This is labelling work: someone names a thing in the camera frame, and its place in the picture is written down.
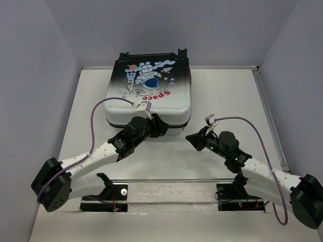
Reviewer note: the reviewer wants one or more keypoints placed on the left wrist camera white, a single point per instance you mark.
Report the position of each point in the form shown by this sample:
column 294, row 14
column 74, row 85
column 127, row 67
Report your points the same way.
column 142, row 109

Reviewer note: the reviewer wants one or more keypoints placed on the black and white suitcase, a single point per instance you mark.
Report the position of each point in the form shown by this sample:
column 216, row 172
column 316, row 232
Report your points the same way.
column 163, row 79

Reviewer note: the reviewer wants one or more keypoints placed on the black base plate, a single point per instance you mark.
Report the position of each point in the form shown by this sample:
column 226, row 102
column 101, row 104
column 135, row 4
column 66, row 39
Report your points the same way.
column 231, row 198
column 111, row 199

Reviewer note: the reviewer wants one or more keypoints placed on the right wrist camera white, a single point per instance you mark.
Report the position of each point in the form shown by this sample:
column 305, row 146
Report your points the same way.
column 211, row 122

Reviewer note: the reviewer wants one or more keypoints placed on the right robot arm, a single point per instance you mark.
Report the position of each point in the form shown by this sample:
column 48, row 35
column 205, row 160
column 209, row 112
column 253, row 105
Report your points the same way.
column 301, row 196

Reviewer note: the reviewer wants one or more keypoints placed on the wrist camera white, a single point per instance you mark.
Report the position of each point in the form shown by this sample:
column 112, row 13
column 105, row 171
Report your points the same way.
column 211, row 122
column 142, row 109

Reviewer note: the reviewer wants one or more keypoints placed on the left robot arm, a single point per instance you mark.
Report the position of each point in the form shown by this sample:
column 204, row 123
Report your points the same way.
column 59, row 181

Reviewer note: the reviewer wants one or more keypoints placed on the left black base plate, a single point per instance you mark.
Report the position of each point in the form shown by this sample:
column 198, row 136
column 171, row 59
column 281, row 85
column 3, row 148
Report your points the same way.
column 111, row 199

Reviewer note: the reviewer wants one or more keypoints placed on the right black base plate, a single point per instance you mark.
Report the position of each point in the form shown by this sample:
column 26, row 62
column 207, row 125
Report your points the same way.
column 231, row 198

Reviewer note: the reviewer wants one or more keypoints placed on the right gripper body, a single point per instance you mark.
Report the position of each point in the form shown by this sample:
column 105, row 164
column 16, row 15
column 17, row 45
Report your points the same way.
column 210, row 142

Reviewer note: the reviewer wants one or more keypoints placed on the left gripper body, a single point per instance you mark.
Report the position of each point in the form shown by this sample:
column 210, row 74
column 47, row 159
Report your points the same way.
column 151, row 130

